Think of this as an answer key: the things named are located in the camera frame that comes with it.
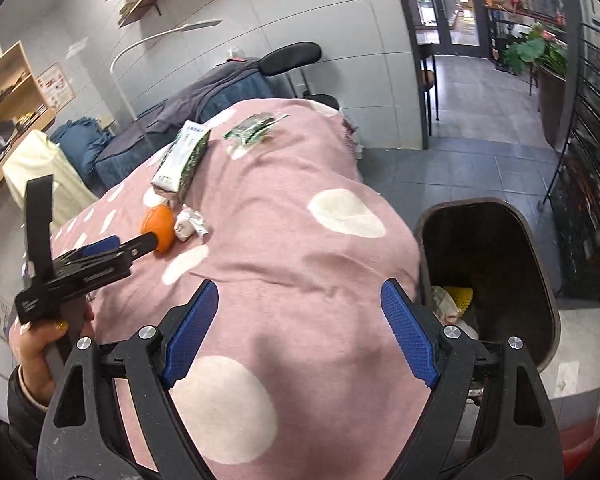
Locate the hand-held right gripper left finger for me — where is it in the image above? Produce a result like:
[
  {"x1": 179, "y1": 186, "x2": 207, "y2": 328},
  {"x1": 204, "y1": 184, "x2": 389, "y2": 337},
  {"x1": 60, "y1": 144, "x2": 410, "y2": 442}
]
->
[{"x1": 36, "y1": 279, "x2": 219, "y2": 480}]

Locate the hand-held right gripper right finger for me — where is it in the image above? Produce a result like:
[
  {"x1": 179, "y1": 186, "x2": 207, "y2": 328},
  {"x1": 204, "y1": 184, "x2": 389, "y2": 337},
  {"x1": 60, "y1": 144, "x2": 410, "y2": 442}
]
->
[{"x1": 380, "y1": 278, "x2": 566, "y2": 480}]

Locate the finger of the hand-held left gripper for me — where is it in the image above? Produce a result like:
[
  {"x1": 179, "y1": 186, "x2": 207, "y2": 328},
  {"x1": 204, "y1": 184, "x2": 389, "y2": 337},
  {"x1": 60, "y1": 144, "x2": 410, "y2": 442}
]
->
[
  {"x1": 77, "y1": 235, "x2": 123, "y2": 259},
  {"x1": 117, "y1": 231, "x2": 161, "y2": 262}
]

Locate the orange fruit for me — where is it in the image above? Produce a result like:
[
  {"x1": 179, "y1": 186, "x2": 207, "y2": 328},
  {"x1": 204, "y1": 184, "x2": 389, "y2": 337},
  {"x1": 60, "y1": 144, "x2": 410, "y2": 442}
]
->
[{"x1": 140, "y1": 204, "x2": 175, "y2": 253}]

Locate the yellow foam net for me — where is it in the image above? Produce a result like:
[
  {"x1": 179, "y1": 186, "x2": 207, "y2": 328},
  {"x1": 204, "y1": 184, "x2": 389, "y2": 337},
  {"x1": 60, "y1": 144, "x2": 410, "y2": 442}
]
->
[{"x1": 442, "y1": 285, "x2": 475, "y2": 313}]

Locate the dark brown trash bin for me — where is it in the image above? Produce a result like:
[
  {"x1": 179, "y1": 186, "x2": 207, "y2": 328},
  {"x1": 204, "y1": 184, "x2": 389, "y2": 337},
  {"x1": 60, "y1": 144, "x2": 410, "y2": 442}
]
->
[{"x1": 414, "y1": 199, "x2": 562, "y2": 396}]

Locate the person's left forearm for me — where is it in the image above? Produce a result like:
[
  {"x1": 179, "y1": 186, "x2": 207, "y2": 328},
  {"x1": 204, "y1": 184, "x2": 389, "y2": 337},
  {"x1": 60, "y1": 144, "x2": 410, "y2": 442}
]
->
[{"x1": 7, "y1": 365, "x2": 56, "y2": 463}]

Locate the person's left hand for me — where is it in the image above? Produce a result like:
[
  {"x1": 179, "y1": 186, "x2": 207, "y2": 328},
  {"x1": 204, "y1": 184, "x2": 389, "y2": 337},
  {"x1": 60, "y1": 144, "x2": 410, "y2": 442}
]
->
[{"x1": 8, "y1": 322, "x2": 70, "y2": 410}]

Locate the crumpled white wrapper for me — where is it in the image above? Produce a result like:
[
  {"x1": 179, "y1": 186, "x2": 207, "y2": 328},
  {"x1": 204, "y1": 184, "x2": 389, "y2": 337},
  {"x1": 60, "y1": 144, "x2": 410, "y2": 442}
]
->
[{"x1": 174, "y1": 205, "x2": 209, "y2": 242}]

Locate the white and green carton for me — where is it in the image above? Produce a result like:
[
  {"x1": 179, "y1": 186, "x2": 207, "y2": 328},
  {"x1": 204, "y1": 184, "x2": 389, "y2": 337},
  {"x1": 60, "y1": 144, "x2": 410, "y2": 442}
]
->
[{"x1": 151, "y1": 120, "x2": 211, "y2": 196}]

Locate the blue pillow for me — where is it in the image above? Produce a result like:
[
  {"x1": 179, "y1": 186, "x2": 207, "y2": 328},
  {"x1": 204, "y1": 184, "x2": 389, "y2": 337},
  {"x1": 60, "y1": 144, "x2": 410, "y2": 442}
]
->
[{"x1": 50, "y1": 116, "x2": 115, "y2": 186}]

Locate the cream cloth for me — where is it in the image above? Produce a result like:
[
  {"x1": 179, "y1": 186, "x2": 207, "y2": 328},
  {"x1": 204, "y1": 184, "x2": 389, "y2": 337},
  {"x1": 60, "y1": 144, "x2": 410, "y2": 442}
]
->
[{"x1": 2, "y1": 130, "x2": 98, "y2": 226}]

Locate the pink polka dot blanket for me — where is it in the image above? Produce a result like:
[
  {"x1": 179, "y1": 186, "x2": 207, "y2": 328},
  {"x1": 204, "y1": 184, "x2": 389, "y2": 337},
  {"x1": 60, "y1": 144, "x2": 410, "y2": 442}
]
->
[{"x1": 10, "y1": 97, "x2": 433, "y2": 466}]

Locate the green snack wrapper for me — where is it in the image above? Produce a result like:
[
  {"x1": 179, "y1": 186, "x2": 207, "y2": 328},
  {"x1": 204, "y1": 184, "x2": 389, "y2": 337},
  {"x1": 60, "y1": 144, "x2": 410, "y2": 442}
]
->
[{"x1": 223, "y1": 112, "x2": 291, "y2": 153}]

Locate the wooden cabinet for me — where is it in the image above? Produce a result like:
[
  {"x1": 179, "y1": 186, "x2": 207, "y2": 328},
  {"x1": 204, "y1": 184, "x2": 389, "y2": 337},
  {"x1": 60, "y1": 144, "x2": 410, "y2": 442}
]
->
[{"x1": 0, "y1": 41, "x2": 55, "y2": 218}]

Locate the white floor lamp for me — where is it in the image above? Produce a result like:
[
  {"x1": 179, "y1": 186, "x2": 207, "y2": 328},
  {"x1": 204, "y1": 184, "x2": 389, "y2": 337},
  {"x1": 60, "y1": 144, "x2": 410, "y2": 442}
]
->
[{"x1": 110, "y1": 18, "x2": 223, "y2": 121}]

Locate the black metal rack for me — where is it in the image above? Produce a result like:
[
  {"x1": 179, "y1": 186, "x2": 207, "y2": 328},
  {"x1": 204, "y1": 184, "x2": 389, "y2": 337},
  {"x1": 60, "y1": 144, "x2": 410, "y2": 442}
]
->
[{"x1": 537, "y1": 22, "x2": 600, "y2": 301}]

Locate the black office chair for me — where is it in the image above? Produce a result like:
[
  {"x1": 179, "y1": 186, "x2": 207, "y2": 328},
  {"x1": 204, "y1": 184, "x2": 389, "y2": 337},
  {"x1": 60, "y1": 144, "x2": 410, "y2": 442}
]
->
[{"x1": 259, "y1": 41, "x2": 341, "y2": 111}]

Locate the black metal stand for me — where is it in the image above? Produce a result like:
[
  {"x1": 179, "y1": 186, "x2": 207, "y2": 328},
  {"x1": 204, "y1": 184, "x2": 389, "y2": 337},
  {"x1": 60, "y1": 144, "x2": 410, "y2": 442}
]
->
[{"x1": 416, "y1": 42, "x2": 441, "y2": 137}]

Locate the potted green plant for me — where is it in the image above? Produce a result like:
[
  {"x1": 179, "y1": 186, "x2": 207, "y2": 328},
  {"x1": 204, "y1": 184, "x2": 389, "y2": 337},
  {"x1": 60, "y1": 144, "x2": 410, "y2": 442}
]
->
[{"x1": 502, "y1": 25, "x2": 568, "y2": 148}]

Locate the glass door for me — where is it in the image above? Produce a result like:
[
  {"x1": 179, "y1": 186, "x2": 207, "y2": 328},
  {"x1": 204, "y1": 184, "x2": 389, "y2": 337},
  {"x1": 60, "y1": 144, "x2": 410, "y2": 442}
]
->
[{"x1": 405, "y1": 0, "x2": 486, "y2": 47}]

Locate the wall poster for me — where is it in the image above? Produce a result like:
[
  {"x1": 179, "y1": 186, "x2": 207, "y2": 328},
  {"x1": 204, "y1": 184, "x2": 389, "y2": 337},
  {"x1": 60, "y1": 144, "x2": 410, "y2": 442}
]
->
[{"x1": 36, "y1": 62, "x2": 75, "y2": 108}]

